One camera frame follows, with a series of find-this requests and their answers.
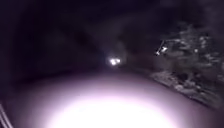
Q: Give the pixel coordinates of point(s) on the vehicle with bright headlights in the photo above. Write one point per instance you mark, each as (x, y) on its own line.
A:
(114, 61)

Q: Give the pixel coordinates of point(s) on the roadside bushes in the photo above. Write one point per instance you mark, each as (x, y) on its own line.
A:
(190, 63)

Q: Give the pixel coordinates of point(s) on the grey asphalt road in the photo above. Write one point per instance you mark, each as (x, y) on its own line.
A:
(110, 87)

